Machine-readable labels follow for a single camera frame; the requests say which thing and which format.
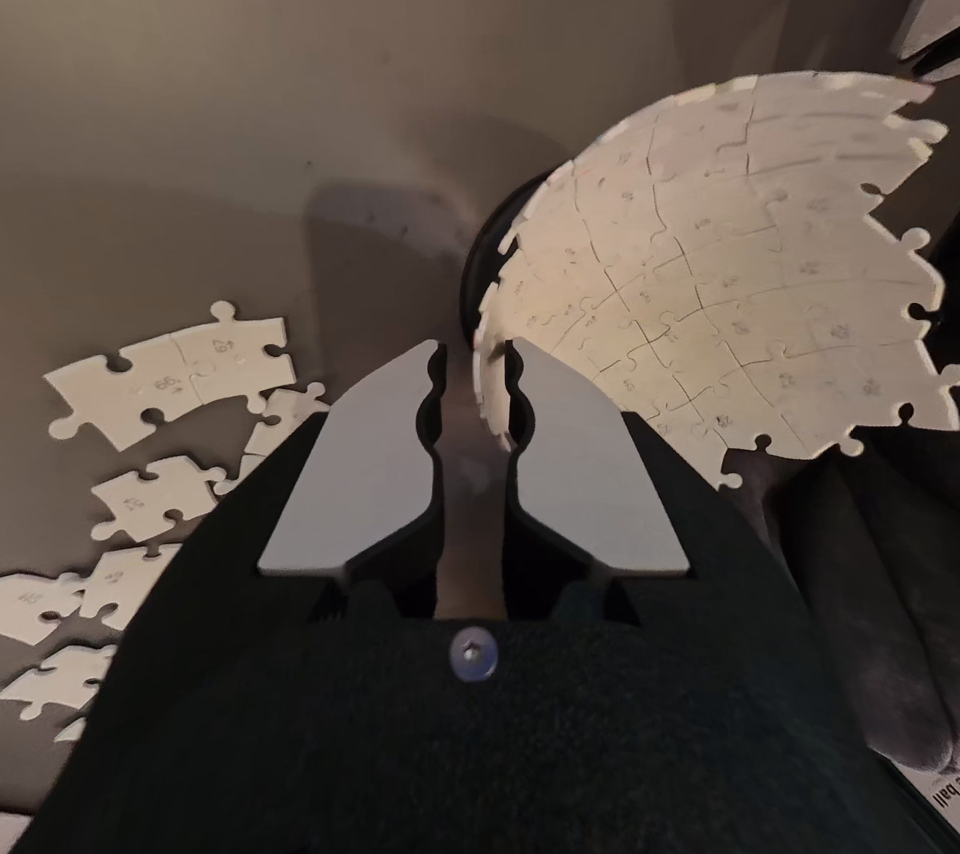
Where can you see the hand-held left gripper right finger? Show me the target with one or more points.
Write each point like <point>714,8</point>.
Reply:
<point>600,495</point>

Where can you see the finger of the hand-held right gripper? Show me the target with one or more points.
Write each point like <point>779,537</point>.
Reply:
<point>944,64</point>
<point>935,8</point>

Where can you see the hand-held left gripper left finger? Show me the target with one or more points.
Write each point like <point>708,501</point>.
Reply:
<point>360,484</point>

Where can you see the puzzle pieces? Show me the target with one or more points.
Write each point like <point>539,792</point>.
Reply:
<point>148,382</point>

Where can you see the partly built white puzzle ball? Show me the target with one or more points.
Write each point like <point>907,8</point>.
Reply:
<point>712,268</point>

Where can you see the white printed card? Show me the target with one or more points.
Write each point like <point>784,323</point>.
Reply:
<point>938,792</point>

